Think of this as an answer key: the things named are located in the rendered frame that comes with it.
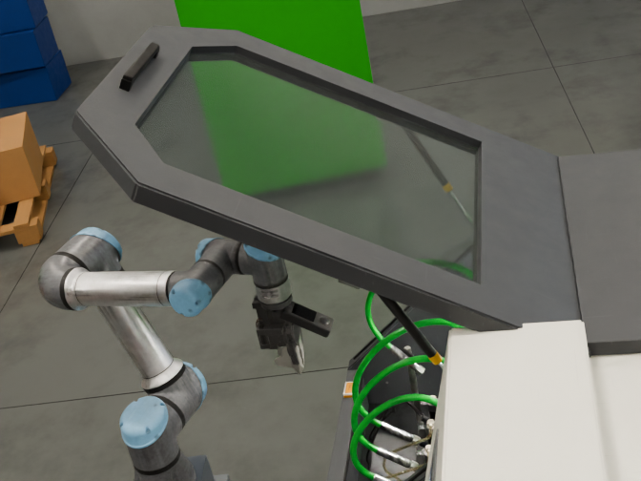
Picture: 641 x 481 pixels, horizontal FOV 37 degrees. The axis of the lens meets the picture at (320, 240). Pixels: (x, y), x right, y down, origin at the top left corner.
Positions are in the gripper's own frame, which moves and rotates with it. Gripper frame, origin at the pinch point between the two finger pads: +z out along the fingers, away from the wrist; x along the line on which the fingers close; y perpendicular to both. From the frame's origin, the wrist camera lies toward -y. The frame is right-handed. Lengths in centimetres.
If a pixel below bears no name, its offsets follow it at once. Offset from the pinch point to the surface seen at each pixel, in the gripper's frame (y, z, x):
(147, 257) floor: 155, 120, -260
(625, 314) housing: -68, -29, 28
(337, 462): -4.1, 25.6, 3.7
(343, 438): -4.7, 25.6, -4.4
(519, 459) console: -49, -34, 67
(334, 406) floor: 31, 121, -128
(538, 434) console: -52, -34, 62
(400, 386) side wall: -15.5, 32.0, -31.1
